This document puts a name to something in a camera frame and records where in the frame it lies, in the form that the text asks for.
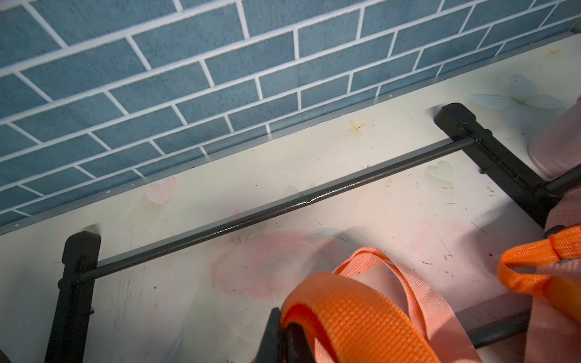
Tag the dark orange zip bag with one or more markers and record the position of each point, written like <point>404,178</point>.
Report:
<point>354,322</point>

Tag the light pink strap bag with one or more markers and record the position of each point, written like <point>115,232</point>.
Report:
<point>426,309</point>

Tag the pink metal pen bucket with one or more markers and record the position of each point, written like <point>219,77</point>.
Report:
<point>556,149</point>

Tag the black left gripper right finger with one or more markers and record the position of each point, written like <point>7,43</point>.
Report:
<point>297,346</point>

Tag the black clothes rack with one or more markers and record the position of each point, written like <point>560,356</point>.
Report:
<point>534,195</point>

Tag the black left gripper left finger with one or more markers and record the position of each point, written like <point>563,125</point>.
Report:
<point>271,346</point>

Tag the white butterfly sticker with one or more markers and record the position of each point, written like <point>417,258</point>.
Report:
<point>523,105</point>

